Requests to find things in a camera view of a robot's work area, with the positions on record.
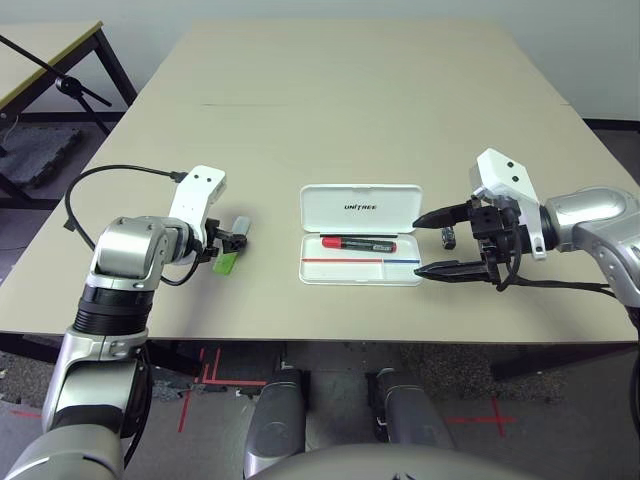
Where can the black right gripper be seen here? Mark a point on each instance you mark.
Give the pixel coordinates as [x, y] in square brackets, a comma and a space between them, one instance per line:
[495, 235]

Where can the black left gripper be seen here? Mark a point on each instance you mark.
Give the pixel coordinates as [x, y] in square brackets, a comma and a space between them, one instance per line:
[212, 235]

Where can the small black binder clip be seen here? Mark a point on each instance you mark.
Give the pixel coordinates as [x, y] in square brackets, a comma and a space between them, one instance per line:
[448, 239]

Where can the black marker with red cap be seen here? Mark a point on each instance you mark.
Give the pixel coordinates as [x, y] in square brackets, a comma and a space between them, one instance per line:
[360, 245]

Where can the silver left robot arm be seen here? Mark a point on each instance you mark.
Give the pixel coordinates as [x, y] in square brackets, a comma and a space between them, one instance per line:
[125, 245]

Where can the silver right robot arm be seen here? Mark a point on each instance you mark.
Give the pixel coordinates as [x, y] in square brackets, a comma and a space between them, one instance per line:
[590, 210]

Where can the white plastic pencil case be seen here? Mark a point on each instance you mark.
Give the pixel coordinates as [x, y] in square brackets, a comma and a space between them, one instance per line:
[360, 207]

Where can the black table base beam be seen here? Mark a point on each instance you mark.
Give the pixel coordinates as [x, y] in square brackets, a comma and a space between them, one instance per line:
[175, 360]
[540, 362]

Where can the grey right robot leg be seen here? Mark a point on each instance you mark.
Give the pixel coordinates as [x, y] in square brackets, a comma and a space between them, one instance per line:
[410, 410]

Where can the grey robot leg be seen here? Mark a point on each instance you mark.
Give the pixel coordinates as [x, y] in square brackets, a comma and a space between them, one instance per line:
[275, 420]
[410, 410]

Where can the grey left robot leg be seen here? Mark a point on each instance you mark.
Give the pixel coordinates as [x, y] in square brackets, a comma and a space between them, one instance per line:
[275, 420]

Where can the dark grey foam mat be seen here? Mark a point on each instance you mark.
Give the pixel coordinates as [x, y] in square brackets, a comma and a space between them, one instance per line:
[30, 155]

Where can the black tripod stand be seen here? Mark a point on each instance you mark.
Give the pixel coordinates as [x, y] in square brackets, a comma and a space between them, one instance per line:
[65, 84]

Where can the grey robot torso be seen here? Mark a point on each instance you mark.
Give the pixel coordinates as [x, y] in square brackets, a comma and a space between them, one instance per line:
[375, 465]

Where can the black wall baseboard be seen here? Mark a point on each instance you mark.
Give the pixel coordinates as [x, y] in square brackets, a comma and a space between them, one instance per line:
[610, 122]

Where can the side table with black frame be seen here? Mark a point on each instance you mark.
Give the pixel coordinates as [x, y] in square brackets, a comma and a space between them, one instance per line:
[40, 45]

